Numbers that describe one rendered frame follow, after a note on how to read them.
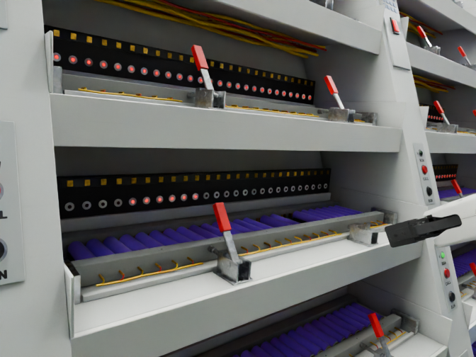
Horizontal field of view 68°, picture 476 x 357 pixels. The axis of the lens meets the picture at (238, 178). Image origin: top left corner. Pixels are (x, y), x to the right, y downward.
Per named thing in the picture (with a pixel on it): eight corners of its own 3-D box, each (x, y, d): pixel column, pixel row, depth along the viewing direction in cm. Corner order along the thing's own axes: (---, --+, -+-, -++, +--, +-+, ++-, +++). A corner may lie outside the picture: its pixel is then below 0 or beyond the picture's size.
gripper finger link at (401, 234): (427, 241, 46) (382, 251, 51) (438, 237, 48) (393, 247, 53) (418, 217, 47) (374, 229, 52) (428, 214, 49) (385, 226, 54)
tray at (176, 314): (421, 256, 66) (428, 207, 65) (70, 391, 28) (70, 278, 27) (331, 227, 81) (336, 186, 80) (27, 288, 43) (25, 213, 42)
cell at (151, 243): (146, 244, 49) (169, 260, 44) (133, 246, 47) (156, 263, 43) (146, 231, 48) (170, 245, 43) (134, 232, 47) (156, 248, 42)
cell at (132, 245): (132, 246, 47) (154, 263, 42) (118, 248, 46) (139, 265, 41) (132, 233, 47) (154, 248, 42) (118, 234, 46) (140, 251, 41)
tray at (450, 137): (508, 154, 112) (517, 110, 110) (421, 152, 74) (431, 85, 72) (440, 147, 128) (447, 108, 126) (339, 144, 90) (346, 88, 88)
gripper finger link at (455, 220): (426, 234, 42) (409, 236, 48) (490, 217, 42) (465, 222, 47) (422, 224, 42) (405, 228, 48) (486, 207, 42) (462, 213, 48)
